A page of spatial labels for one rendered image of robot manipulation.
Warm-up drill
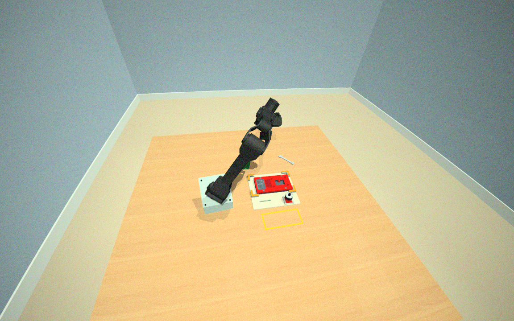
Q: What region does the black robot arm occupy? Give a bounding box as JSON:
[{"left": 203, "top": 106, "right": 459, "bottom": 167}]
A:
[{"left": 205, "top": 98, "right": 282, "bottom": 204}]

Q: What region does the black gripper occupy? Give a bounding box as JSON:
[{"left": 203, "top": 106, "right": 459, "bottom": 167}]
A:
[{"left": 259, "top": 131, "right": 272, "bottom": 140}]

